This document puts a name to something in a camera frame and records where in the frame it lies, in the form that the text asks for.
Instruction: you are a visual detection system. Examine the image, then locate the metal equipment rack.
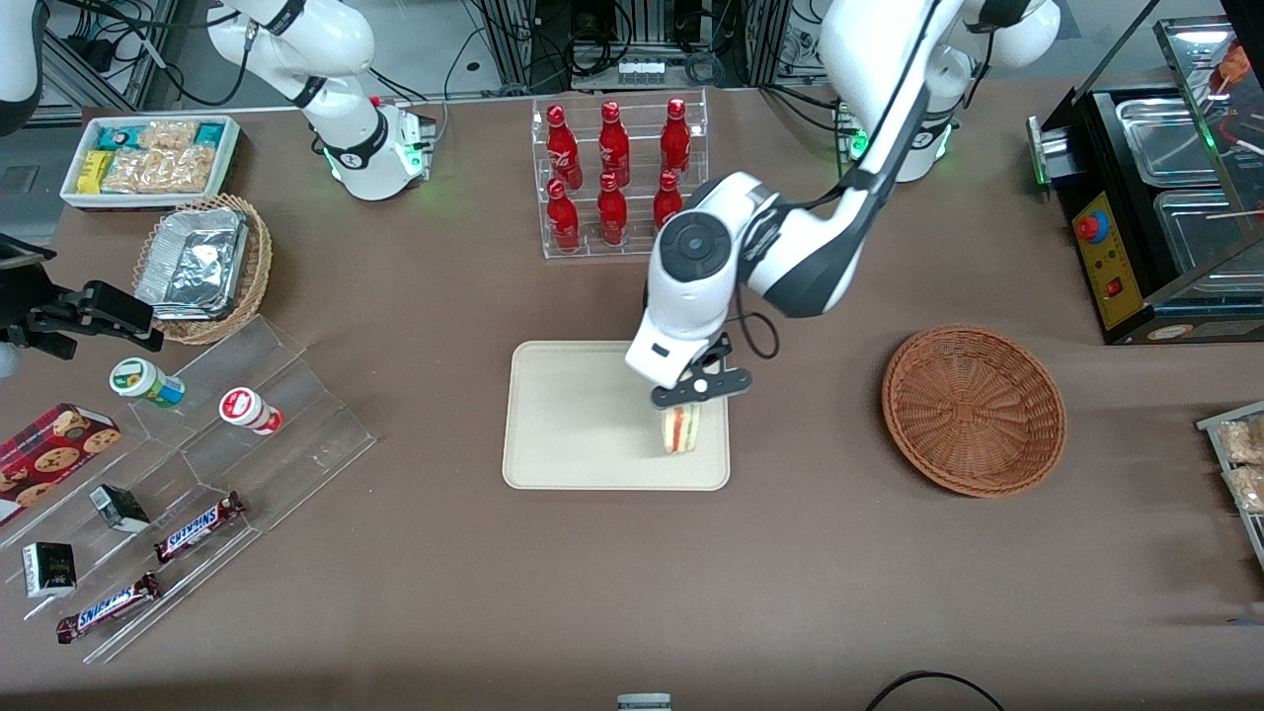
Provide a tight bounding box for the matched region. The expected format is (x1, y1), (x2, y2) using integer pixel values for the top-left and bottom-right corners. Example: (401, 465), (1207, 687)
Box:
(472, 0), (796, 92)

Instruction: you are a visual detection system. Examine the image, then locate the aluminium foil container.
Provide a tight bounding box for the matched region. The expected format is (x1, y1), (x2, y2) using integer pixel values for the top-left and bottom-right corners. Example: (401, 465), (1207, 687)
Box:
(135, 207), (250, 321)

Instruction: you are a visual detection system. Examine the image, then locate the cream rectangular tray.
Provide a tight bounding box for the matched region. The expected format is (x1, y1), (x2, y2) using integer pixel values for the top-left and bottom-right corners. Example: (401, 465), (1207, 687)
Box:
(502, 341), (731, 492)

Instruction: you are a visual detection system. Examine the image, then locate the red label yogurt bottle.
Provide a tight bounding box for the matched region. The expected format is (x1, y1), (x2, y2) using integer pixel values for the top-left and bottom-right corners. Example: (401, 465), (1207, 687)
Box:
(219, 387), (284, 436)

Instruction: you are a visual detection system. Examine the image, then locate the snickers chocolate bar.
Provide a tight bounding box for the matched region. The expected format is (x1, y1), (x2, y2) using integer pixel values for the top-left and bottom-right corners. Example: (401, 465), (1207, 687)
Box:
(56, 573), (162, 645)
(153, 491), (246, 564)

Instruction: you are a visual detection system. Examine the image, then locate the green label yogurt bottle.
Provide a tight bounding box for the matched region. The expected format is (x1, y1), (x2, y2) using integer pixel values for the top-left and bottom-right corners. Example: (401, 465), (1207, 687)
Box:
(110, 357), (186, 409)

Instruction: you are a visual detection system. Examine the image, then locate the steel food pan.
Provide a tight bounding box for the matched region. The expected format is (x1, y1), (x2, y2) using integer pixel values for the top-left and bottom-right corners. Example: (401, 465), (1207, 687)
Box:
(1153, 188), (1264, 277)
(1116, 97), (1225, 189)

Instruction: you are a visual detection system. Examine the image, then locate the grey snack tray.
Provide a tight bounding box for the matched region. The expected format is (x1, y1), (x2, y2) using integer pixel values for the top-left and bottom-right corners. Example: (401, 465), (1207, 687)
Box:
(1197, 400), (1264, 569)

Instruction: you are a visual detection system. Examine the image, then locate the red cola bottle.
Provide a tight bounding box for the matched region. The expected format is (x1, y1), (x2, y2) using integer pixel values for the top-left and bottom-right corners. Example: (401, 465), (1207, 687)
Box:
(597, 101), (631, 187)
(545, 105), (582, 191)
(653, 170), (684, 243)
(546, 179), (582, 253)
(660, 97), (692, 179)
(596, 173), (629, 246)

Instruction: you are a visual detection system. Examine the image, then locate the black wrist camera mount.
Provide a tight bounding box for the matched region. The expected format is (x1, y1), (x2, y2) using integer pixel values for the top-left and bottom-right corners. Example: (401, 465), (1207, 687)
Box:
(689, 334), (736, 378)

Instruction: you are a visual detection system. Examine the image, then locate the large round wicker basket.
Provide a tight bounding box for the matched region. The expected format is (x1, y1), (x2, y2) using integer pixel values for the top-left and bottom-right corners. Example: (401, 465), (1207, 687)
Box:
(882, 325), (1068, 498)

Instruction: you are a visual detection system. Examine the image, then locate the clear acrylic stepped display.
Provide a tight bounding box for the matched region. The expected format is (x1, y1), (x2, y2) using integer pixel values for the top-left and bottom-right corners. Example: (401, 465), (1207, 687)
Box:
(0, 314), (379, 665)

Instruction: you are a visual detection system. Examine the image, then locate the small wicker basket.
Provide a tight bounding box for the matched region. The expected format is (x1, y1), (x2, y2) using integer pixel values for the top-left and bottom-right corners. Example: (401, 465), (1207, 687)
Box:
(131, 194), (274, 346)

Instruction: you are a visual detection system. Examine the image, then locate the black floor cable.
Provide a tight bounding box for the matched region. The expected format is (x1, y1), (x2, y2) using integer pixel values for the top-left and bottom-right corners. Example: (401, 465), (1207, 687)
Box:
(867, 671), (1006, 711)

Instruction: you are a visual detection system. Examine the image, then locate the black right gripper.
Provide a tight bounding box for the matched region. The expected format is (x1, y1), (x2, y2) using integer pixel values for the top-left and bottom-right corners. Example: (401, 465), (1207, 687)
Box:
(0, 259), (165, 361)

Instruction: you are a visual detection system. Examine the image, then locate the small black box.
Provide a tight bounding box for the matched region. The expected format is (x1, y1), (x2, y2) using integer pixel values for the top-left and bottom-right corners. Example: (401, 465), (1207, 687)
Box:
(89, 484), (151, 534)
(22, 541), (77, 599)

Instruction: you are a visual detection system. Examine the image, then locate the clear acrylic bottle rack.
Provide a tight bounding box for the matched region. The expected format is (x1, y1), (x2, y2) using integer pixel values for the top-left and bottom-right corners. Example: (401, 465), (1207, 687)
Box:
(531, 89), (710, 261)

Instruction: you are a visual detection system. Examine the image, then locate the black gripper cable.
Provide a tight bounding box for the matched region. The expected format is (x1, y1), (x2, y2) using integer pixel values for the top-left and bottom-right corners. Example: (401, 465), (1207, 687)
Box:
(733, 304), (783, 362)

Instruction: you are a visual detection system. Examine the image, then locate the white snack bin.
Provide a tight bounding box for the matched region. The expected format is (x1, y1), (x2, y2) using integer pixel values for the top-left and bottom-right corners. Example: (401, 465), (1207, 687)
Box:
(59, 116), (241, 211)

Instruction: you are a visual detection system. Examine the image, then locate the clear snack pack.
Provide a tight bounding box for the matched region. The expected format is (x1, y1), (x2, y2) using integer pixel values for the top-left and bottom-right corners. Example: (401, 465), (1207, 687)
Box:
(1224, 464), (1264, 514)
(1217, 417), (1264, 465)

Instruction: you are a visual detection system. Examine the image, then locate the triangle sandwich with filling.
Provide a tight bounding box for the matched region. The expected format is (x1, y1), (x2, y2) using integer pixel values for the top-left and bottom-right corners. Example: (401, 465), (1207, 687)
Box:
(660, 400), (701, 456)

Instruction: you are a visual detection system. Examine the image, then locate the black food warmer cabinet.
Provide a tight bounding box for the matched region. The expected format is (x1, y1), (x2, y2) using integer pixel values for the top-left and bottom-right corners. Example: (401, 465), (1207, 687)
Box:
(1025, 15), (1264, 347)

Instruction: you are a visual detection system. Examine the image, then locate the clear cookie pack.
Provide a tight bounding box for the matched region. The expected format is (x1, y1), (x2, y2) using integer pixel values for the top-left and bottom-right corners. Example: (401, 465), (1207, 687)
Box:
(138, 120), (198, 151)
(158, 146), (220, 194)
(104, 150), (164, 194)

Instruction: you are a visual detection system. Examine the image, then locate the red tartan cookie box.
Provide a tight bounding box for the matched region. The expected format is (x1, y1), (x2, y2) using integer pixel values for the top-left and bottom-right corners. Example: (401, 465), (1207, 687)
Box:
(0, 403), (121, 524)

